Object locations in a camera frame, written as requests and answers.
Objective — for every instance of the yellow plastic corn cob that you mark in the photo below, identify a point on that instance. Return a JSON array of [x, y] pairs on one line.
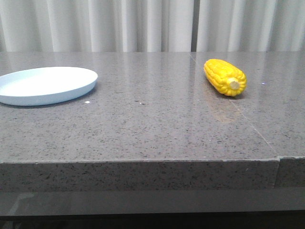
[[225, 77]]

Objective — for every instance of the light blue round plate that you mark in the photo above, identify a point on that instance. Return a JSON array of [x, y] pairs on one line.
[[47, 85]]

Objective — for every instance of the white pleated curtain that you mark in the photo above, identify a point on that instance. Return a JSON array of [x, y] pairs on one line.
[[152, 25]]

